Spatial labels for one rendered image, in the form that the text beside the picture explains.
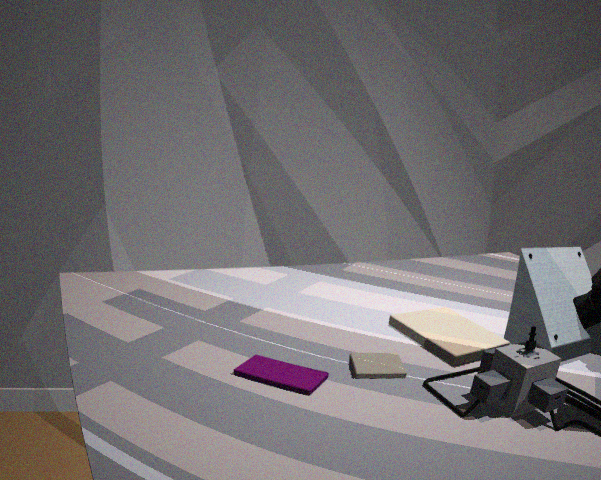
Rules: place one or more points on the purple flat rectangular block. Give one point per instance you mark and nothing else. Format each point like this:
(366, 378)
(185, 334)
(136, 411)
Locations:
(281, 374)

